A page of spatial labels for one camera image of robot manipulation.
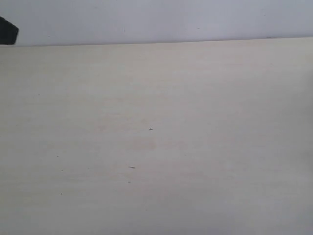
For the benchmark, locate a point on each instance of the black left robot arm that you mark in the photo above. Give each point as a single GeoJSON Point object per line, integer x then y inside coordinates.
{"type": "Point", "coordinates": [8, 32]}

